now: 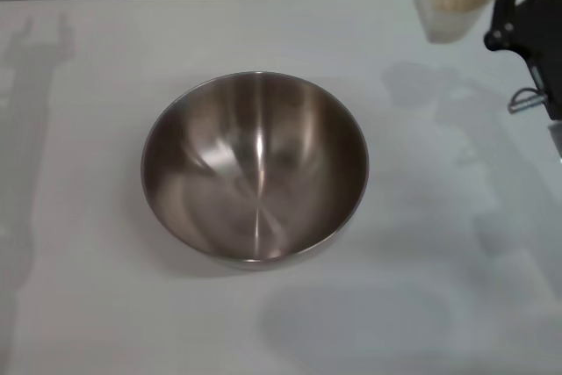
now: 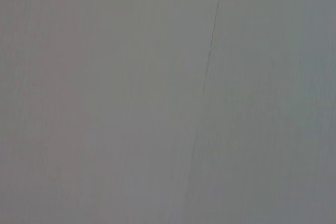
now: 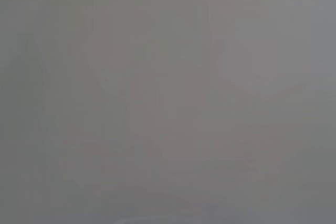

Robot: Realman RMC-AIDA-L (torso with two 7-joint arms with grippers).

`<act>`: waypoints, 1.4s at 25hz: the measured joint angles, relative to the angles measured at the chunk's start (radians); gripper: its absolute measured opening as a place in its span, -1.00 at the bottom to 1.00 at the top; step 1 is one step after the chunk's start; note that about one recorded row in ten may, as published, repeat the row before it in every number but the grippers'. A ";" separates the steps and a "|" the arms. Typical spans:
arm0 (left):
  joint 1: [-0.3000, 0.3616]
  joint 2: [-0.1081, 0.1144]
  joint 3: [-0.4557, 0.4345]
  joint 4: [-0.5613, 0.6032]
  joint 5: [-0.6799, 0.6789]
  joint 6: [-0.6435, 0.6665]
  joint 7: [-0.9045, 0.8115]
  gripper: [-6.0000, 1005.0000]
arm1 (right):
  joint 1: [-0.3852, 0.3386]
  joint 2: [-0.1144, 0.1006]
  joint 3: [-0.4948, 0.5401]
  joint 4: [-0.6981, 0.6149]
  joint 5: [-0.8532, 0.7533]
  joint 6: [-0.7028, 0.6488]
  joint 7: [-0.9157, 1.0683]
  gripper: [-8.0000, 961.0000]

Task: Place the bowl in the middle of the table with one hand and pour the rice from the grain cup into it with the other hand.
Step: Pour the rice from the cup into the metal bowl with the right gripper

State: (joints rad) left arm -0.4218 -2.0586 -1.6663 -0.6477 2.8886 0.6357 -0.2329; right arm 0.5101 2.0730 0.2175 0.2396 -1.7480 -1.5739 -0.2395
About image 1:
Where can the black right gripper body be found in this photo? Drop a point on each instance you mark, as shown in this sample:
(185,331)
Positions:
(542,32)

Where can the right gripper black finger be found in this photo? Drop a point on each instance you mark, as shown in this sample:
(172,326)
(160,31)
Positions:
(502,15)

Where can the clear plastic measuring cup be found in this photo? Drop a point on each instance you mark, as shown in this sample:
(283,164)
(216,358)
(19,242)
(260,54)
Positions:
(439,26)

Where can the stainless steel mixing bowl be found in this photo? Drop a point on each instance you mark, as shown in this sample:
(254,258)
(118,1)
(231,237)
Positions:
(259,173)

